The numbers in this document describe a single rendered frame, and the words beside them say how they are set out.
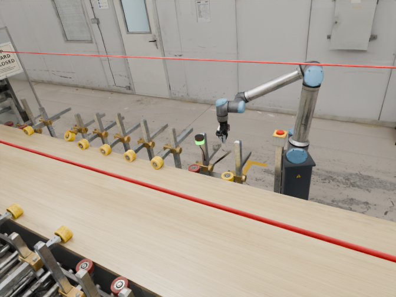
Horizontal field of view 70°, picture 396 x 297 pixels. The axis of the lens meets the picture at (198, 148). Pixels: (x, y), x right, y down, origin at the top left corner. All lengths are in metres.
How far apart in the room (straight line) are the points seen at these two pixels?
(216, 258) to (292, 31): 3.37
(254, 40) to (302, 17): 0.69
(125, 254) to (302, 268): 0.84
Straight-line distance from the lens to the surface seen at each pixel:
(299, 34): 4.22
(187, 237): 1.53
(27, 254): 1.69
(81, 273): 1.28
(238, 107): 2.14
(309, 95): 2.05
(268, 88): 2.20
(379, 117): 4.55
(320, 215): 1.65
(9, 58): 3.82
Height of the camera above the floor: 2.06
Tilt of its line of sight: 33 degrees down
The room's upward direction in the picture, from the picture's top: 7 degrees counter-clockwise
